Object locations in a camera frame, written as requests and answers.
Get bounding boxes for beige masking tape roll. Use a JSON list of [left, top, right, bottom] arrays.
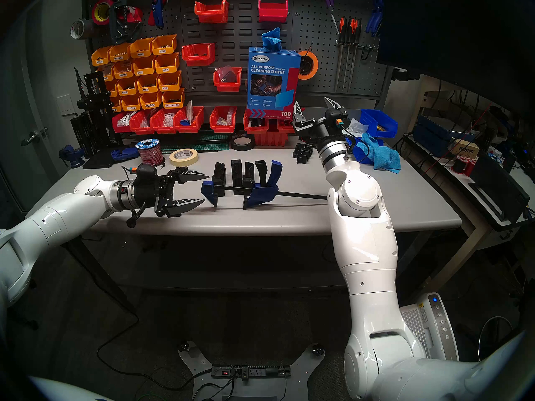
[[169, 148, 199, 168]]

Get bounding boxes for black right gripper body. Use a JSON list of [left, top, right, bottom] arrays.
[[309, 116, 350, 148]]

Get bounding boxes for white light switch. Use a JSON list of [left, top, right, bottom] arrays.
[[56, 94, 76, 117]]

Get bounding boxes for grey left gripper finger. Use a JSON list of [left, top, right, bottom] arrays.
[[155, 198, 206, 218], [166, 170, 209, 184]]

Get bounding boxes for blue microfiber cloth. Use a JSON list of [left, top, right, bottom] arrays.
[[353, 133, 402, 174]]

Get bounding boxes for blue plastic storage bin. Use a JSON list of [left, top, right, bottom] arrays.
[[360, 109, 398, 138]]

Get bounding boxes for orange tape roll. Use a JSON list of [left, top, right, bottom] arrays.
[[298, 50, 319, 80]]

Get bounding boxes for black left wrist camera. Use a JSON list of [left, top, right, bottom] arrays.
[[136, 163, 158, 183]]

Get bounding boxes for black metal press stand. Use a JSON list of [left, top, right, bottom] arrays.
[[70, 68, 115, 170]]

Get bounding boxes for small cardboard box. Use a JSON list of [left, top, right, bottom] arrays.
[[449, 139, 480, 158]]

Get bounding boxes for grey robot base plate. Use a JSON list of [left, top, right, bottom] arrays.
[[178, 341, 326, 401]]

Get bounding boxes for black floor cable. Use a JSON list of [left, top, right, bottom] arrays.
[[96, 233, 218, 392]]

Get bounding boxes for dark blue crate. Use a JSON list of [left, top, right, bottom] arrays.
[[414, 115, 477, 148]]

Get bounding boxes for small blue vise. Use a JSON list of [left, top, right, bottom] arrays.
[[59, 145, 86, 168]]

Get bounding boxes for black power strip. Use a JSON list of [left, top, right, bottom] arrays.
[[211, 364, 292, 378]]

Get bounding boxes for red wire spool blue label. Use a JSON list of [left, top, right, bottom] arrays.
[[136, 138, 164, 168]]

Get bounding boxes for black monitor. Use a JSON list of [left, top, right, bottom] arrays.
[[376, 0, 535, 119]]

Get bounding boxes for blue cleaning cloths box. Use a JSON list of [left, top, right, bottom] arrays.
[[247, 46, 301, 120]]

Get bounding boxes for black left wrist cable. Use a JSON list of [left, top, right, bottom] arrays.
[[127, 202, 148, 228]]

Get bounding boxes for stacked red storage bins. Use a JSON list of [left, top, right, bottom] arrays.
[[254, 131, 290, 147]]

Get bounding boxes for dark metal C-clamp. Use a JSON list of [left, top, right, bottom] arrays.
[[110, 0, 140, 43]]

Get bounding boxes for silver door handle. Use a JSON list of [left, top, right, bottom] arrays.
[[21, 127, 48, 147]]

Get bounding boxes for blue handled pliers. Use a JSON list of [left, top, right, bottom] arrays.
[[366, 0, 385, 37]]

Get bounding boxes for red storage bin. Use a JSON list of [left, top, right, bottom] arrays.
[[194, 0, 229, 24], [213, 67, 243, 92], [130, 109, 154, 135], [112, 111, 133, 133], [244, 112, 274, 134], [258, 0, 289, 23], [182, 43, 217, 66], [173, 106, 204, 133], [209, 106, 237, 133], [276, 112, 296, 134], [149, 108, 178, 134]]

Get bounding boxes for grey duct tape roll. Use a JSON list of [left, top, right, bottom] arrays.
[[70, 18, 90, 40]]

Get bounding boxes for red yellow tape roll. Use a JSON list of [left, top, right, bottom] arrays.
[[91, 0, 115, 26]]

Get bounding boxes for beige side desk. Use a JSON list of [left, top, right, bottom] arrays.
[[401, 74, 535, 298]]

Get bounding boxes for blue black bar clamp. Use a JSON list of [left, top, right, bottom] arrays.
[[201, 160, 329, 210]]

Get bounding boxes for grey pegboard wall panel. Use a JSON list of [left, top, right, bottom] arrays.
[[84, 0, 393, 108]]

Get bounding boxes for blue cloth in box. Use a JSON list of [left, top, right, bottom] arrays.
[[262, 27, 283, 52]]

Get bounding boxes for small red wire spool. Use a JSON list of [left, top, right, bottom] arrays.
[[451, 155, 477, 177]]

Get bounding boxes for green cutting mat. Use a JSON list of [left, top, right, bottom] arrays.
[[161, 142, 229, 153]]

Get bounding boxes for black braided right wrist cable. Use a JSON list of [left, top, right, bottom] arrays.
[[330, 132, 357, 158]]

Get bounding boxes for orange black screwdriver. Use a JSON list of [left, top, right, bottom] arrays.
[[348, 18, 361, 91], [336, 17, 347, 91]]

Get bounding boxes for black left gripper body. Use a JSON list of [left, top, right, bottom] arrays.
[[135, 177, 168, 211]]

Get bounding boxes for black equipment case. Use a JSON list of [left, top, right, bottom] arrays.
[[468, 154, 531, 231]]

